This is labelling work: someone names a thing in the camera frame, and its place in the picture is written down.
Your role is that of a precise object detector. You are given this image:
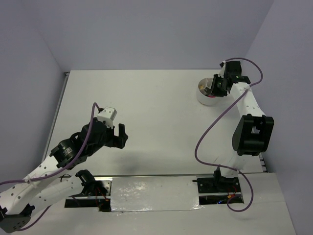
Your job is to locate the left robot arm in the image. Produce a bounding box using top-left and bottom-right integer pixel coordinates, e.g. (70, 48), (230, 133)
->
(0, 117), (128, 234)

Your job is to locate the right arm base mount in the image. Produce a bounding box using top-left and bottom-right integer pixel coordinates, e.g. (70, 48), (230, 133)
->
(192, 170), (244, 205)

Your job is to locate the silver foil sheet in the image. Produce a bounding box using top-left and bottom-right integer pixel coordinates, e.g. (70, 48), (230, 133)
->
(111, 176), (201, 212)

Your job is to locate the white round divided organizer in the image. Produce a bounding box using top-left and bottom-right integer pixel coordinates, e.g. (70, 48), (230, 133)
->
(196, 78), (222, 106)

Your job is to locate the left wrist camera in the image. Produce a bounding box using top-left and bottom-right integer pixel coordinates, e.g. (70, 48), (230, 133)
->
(97, 107), (117, 129)

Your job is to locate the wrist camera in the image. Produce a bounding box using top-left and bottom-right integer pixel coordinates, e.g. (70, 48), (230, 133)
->
(97, 107), (117, 129)
(219, 60), (226, 77)

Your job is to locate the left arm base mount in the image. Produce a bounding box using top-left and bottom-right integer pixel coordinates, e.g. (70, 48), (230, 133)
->
(64, 177), (112, 212)

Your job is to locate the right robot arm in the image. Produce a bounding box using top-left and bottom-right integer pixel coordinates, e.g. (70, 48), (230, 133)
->
(205, 60), (274, 191)

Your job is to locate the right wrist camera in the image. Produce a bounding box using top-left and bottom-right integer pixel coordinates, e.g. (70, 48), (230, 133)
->
(219, 60), (226, 77)

